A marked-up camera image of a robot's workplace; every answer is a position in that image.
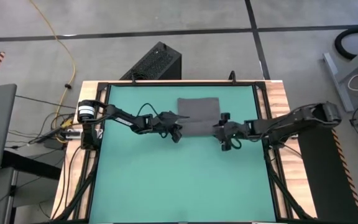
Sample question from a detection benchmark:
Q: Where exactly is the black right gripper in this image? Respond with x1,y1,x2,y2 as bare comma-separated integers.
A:
212,112,250,152

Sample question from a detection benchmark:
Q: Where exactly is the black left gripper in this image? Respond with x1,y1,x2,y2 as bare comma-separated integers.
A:
152,112,190,144

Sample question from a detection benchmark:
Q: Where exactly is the grey knitted towel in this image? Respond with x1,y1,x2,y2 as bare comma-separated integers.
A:
177,97,221,138

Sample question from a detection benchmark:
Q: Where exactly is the teal table mat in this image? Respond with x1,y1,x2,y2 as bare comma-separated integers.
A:
89,84,278,223

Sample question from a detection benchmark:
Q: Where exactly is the black computer tower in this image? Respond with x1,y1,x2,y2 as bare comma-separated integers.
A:
119,41,183,81

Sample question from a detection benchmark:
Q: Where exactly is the black power strip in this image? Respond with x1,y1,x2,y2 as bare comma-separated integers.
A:
28,126,74,144

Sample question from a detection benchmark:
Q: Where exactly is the grey metal stand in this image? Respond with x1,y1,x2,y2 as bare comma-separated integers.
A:
323,39,358,113

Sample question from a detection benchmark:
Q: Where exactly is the black desk beam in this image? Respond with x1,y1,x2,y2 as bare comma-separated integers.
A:
0,150,63,181

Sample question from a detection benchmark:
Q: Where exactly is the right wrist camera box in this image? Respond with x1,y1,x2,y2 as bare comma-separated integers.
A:
233,123,248,138

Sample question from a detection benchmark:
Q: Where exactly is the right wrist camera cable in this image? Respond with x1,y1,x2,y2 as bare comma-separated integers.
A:
229,136,244,151

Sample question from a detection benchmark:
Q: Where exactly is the black table frame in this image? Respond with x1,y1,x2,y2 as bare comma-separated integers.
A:
52,79,318,224

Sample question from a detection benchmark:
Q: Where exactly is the yellow power cable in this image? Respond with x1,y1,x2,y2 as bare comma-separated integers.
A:
29,0,76,144

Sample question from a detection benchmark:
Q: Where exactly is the thin black floor cable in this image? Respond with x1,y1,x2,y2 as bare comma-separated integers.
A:
14,95,78,110

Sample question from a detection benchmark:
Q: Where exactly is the black corrugated hose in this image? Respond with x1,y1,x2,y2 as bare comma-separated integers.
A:
334,26,358,62

